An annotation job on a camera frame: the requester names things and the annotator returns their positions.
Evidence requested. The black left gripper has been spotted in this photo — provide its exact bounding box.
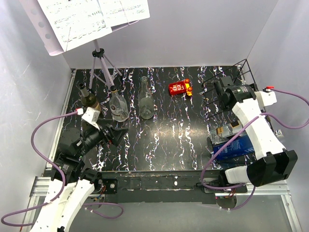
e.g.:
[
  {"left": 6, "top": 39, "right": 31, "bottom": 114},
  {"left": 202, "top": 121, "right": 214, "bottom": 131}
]
[{"left": 76, "top": 117, "right": 128, "bottom": 157}]

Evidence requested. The clear corked glass bottle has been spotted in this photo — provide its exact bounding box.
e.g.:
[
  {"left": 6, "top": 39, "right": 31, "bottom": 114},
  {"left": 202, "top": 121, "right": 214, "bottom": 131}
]
[{"left": 109, "top": 85, "right": 129, "bottom": 122}]

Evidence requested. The clear square liquor bottle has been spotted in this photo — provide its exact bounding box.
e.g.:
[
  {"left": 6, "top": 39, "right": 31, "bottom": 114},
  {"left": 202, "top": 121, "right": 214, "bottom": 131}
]
[{"left": 209, "top": 120, "right": 283, "bottom": 147}]

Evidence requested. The clear tall glass bottle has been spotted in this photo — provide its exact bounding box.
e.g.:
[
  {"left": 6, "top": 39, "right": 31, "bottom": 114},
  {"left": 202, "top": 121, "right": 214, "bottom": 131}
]
[{"left": 138, "top": 76, "right": 154, "bottom": 119}]

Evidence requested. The dark green wine bottle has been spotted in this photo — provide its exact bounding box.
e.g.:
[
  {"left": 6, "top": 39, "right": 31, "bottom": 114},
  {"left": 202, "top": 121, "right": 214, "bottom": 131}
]
[{"left": 78, "top": 83, "right": 102, "bottom": 118}]

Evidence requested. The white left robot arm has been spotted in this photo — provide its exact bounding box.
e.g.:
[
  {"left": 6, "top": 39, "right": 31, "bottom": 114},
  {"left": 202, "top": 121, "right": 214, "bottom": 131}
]
[{"left": 31, "top": 124, "right": 128, "bottom": 232}]

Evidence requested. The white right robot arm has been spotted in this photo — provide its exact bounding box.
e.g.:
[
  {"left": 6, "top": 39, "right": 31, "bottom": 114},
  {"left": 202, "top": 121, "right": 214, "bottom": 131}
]
[{"left": 214, "top": 76, "right": 298, "bottom": 192}]

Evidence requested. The blue rectangular bottle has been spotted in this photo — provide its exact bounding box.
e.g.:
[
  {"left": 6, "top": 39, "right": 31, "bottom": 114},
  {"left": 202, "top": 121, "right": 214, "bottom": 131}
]
[{"left": 213, "top": 135, "right": 256, "bottom": 168}]

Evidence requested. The red yellow toy block car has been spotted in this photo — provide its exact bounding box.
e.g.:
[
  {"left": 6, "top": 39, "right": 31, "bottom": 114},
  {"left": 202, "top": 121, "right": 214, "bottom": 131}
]
[{"left": 169, "top": 78, "right": 193, "bottom": 97}]

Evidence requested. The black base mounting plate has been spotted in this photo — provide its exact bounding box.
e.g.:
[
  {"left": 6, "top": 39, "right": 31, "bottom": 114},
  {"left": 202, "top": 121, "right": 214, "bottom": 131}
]
[{"left": 96, "top": 169, "right": 249, "bottom": 203}]

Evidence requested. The white sheet music left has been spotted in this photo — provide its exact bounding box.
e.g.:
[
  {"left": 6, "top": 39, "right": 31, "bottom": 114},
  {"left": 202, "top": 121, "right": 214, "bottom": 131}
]
[{"left": 38, "top": 0, "right": 112, "bottom": 52}]

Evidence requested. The white sheet music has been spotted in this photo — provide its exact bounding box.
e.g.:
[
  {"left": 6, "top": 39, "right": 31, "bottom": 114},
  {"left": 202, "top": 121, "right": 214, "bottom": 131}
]
[
  {"left": 38, "top": 0, "right": 112, "bottom": 52},
  {"left": 98, "top": 0, "right": 150, "bottom": 27}
]

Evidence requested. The white sheet music right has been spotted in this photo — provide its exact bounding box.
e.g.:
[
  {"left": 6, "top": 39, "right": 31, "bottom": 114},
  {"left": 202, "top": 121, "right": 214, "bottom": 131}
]
[{"left": 98, "top": 0, "right": 150, "bottom": 27}]

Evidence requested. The lilac music stand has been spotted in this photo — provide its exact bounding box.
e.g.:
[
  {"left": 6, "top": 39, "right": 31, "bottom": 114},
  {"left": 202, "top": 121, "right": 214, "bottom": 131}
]
[{"left": 20, "top": 0, "right": 139, "bottom": 87}]

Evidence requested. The black wire wine rack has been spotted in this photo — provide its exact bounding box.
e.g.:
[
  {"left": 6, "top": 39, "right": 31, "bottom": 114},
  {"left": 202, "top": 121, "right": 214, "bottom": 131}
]
[{"left": 200, "top": 59, "right": 278, "bottom": 170}]

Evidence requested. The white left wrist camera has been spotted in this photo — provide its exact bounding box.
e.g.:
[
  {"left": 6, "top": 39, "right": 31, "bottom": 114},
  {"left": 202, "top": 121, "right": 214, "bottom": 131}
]
[{"left": 76, "top": 107, "right": 100, "bottom": 130}]

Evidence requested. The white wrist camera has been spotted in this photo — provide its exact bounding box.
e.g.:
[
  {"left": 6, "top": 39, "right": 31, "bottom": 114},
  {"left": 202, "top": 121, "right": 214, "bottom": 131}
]
[
  {"left": 76, "top": 107, "right": 100, "bottom": 130},
  {"left": 255, "top": 86, "right": 277, "bottom": 109}
]

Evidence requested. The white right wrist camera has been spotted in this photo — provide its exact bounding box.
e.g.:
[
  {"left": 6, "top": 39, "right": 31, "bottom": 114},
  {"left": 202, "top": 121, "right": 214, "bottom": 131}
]
[{"left": 255, "top": 86, "right": 277, "bottom": 109}]

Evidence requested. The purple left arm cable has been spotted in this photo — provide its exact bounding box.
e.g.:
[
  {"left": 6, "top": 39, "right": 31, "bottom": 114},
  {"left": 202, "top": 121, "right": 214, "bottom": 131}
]
[{"left": 0, "top": 110, "right": 125, "bottom": 227}]

